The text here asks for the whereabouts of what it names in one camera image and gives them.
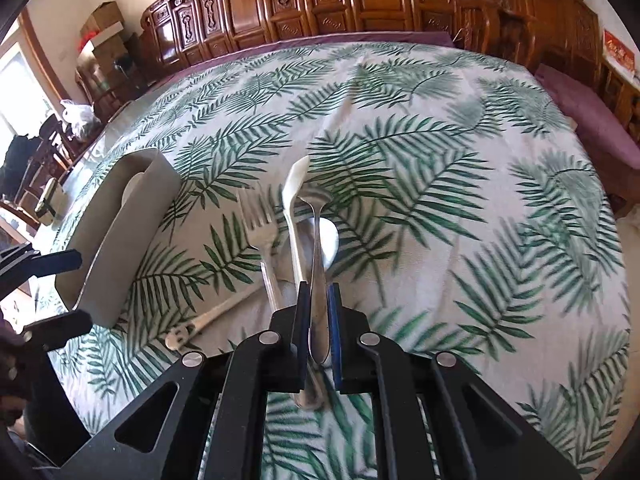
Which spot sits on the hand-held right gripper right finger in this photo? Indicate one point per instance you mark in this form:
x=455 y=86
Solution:
x=336 y=340

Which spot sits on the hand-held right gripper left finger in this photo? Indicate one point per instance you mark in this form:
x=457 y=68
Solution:
x=301 y=335

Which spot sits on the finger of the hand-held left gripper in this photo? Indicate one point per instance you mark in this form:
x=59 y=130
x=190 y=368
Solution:
x=62 y=329
x=55 y=262

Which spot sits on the grey metal container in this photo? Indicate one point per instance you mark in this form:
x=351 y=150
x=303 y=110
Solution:
x=115 y=260

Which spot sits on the metal spoon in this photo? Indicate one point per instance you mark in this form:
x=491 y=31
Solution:
x=317 y=270

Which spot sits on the person's left hand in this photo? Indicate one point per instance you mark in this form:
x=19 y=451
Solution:
x=11 y=370

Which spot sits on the wooden dining chair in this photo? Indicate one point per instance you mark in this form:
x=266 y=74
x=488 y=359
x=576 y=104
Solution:
x=60 y=135
x=25 y=170

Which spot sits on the white plastic bag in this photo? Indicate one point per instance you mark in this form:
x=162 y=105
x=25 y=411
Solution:
x=77 y=116

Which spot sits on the leaf print tablecloth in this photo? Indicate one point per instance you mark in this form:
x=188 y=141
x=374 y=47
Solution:
x=425 y=185

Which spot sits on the dark wooden cabinet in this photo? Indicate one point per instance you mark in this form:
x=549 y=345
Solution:
x=115 y=75

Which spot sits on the cardboard boxes stack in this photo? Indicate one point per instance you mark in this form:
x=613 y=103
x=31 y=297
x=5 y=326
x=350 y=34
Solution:
x=100 y=40

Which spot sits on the brown cardboard box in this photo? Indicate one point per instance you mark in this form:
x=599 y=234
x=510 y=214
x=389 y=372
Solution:
x=102 y=17

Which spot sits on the purple sofa cushion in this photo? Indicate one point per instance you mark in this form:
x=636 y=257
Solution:
x=310 y=45

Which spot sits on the carved wooden sofa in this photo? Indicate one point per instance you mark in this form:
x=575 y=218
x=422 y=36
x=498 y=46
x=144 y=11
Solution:
x=325 y=5

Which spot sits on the purple armchair cushion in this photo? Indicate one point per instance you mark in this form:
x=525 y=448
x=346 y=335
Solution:
x=595 y=115

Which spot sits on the wooden side table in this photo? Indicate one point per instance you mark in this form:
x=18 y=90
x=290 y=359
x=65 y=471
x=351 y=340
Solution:
x=622 y=95

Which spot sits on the red gift box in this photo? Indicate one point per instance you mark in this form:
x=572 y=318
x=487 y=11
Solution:
x=619 y=51

